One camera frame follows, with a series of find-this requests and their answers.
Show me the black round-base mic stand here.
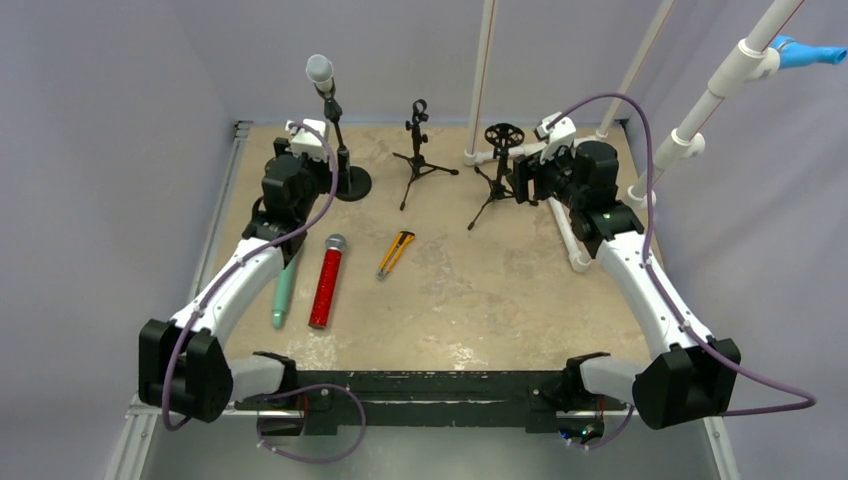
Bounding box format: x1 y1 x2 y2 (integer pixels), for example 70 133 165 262
322 80 373 202

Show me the black tripod shockmount stand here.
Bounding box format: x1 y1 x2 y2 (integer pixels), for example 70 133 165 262
467 122 525 231

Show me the red glitter microphone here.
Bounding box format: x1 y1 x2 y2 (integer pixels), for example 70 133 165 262
308 233 347 329

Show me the black tripod mic stand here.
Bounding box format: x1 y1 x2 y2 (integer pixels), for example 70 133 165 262
392 98 459 211

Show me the grey white microphone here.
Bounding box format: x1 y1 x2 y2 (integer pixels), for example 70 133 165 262
305 54 335 94

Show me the mint green microphone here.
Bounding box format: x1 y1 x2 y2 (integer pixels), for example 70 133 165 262
271 252 302 329

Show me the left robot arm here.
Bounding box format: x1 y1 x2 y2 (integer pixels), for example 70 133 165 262
138 133 339 431

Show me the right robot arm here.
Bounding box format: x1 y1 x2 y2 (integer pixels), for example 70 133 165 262
507 141 741 430

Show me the yellow utility knife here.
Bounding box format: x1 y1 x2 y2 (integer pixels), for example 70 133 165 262
376 230 416 281

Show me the blue pipe fitting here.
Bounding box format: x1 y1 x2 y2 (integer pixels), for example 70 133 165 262
770 35 847 70

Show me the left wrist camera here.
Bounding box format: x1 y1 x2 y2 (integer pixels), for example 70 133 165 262
285 119 329 164

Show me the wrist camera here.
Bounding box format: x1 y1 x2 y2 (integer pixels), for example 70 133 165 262
534 112 577 165
285 119 329 164

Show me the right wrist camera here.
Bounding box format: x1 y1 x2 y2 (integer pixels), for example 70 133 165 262
534 112 577 165

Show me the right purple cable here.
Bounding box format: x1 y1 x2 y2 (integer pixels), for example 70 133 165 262
546 92 817 419

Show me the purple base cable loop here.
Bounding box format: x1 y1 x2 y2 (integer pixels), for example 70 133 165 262
256 382 367 466

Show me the white PVC pipe frame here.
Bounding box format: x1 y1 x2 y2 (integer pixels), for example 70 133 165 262
462 0 806 274

